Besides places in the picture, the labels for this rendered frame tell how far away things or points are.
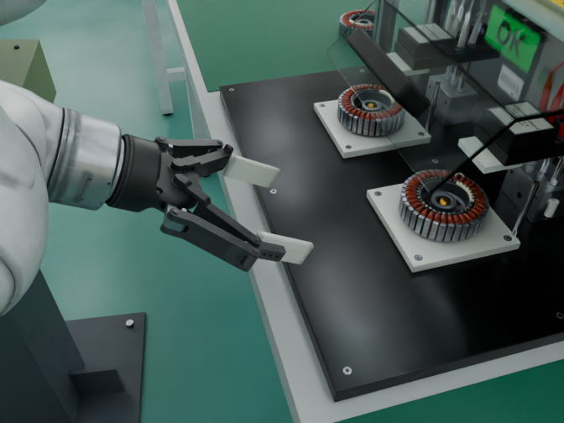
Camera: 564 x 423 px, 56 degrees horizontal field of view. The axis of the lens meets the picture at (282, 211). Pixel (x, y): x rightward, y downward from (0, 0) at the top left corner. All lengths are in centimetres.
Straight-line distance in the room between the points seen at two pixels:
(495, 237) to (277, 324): 30
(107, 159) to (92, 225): 143
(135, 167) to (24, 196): 19
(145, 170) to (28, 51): 56
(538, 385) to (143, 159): 47
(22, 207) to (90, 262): 147
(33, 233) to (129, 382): 117
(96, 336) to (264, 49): 91
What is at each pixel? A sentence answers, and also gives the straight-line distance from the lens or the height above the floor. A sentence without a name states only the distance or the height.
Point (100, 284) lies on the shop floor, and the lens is 173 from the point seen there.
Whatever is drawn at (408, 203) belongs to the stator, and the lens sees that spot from 70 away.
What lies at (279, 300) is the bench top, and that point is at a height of 75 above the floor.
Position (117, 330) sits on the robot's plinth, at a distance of 159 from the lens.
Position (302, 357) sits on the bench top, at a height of 75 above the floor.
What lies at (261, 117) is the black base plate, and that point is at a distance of 92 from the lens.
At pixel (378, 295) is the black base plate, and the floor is 77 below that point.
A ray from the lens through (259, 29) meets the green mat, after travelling 129.
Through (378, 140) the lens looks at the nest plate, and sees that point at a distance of 86.
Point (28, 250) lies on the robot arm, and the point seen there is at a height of 105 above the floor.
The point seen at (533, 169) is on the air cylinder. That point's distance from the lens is 80.
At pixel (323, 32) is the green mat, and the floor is 75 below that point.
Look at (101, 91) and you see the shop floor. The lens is 267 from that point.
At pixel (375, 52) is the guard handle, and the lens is 48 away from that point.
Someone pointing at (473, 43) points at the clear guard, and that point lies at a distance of 51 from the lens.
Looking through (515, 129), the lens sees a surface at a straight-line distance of 68.
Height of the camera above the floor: 127
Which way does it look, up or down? 43 degrees down
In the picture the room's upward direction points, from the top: straight up
